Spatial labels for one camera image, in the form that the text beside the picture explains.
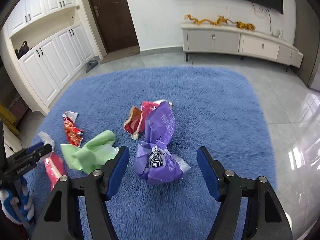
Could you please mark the small red wrapper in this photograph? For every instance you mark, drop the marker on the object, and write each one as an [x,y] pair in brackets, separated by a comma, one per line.
[73,134]

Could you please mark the pink wrapper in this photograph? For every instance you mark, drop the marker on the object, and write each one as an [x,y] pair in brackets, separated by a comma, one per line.
[53,163]

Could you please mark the white wall cupboard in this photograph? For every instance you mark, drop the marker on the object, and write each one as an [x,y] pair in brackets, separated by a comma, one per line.
[62,37]

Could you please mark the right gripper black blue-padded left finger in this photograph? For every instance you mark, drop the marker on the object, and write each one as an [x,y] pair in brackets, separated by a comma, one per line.
[72,200]

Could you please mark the golden tiger ornament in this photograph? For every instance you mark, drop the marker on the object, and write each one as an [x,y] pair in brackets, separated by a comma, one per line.
[245,26]

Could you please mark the blue white striped glove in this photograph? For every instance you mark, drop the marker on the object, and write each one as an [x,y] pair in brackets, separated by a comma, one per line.
[19,210]

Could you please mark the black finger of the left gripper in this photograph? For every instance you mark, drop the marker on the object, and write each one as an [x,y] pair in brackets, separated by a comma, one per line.
[21,162]

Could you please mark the golden dragon ornament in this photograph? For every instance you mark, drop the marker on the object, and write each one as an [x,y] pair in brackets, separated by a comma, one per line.
[220,20]

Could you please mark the green crumpled wrapper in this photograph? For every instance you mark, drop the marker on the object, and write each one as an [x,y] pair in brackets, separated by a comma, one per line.
[92,155]

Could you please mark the dark brown door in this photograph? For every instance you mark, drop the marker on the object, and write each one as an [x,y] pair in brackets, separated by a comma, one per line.
[115,24]

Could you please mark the purple wrapper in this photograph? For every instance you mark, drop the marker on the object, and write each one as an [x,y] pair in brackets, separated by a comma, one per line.
[154,163]

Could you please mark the red maroon snack bag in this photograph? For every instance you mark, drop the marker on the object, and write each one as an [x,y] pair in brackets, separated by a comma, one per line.
[135,123]

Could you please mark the white TV cabinet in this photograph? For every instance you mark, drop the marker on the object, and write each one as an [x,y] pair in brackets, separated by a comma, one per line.
[234,41]

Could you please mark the dark bag on shelf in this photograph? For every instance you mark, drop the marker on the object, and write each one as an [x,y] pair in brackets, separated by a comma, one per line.
[23,50]

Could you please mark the blue fluffy blanket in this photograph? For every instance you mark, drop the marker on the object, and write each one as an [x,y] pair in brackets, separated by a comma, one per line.
[214,108]

